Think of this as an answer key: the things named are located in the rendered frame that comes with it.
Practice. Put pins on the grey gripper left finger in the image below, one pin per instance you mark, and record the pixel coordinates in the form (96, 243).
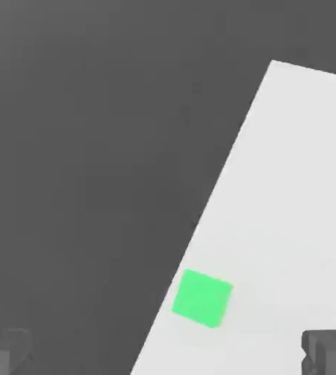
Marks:
(0, 356)

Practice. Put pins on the small green cube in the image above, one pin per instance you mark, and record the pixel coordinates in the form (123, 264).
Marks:
(202, 298)

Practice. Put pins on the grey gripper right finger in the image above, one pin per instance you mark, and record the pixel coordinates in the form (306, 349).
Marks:
(331, 356)

